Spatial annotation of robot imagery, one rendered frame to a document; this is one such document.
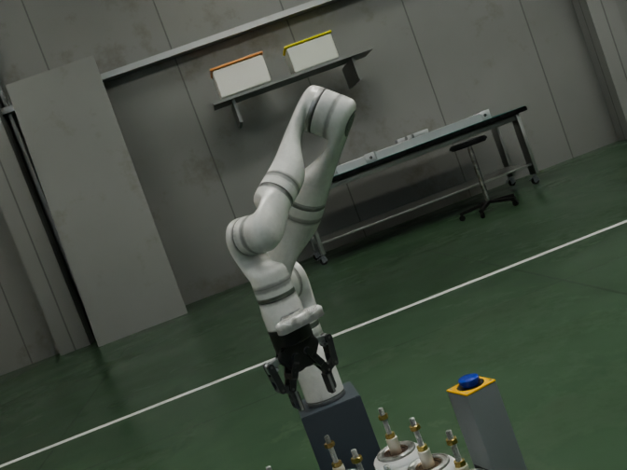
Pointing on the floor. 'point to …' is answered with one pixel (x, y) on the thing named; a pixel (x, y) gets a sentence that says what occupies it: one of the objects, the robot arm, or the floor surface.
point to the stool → (480, 179)
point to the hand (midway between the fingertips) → (313, 393)
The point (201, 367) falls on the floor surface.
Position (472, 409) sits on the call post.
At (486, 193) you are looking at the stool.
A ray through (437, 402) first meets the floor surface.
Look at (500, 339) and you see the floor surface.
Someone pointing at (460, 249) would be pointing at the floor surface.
